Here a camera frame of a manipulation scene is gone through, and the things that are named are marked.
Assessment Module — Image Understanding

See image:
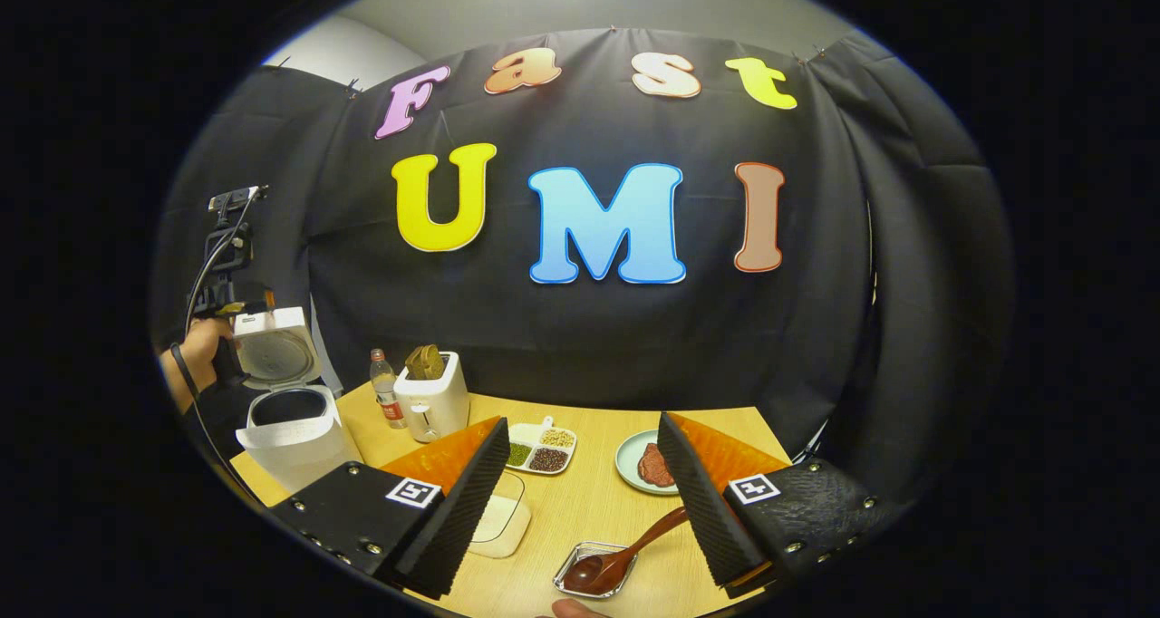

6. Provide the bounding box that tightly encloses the white divided bean dish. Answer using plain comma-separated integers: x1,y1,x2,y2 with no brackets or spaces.
506,416,578,476

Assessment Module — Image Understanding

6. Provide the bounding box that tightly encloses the grey cable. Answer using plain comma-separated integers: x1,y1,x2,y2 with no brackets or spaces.
184,188,264,338

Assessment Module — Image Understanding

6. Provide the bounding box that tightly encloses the white rice cooker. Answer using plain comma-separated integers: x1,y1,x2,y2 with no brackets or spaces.
231,306,363,495

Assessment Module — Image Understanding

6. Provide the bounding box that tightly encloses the clear rice container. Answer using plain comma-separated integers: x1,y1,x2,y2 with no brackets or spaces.
467,471,533,560

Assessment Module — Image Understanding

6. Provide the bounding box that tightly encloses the small clear chopstick holder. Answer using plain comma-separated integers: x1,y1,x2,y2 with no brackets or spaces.
554,541,638,600

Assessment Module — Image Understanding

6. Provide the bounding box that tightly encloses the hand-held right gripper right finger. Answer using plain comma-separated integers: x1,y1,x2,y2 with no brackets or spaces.
657,411,907,601

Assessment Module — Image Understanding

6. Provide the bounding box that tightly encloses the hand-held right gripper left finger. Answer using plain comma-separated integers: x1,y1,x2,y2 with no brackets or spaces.
270,416,513,601

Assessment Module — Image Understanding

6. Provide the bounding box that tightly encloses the brown wooden spoon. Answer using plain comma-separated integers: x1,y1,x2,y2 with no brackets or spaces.
564,507,690,594

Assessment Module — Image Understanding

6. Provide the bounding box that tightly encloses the red meat piece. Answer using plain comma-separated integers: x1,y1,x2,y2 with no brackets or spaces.
637,442,676,489

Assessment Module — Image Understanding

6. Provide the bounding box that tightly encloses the pale green plate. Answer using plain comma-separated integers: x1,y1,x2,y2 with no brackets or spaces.
615,430,681,497

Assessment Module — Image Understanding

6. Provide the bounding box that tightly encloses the clear plastic water bottle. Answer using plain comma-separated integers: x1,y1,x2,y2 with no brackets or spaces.
370,348,407,430

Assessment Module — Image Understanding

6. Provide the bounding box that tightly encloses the white toaster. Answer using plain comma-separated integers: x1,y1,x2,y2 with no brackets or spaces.
394,352,471,444

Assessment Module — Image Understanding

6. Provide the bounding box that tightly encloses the black backdrop cloth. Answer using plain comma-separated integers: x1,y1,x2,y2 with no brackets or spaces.
150,27,1016,510

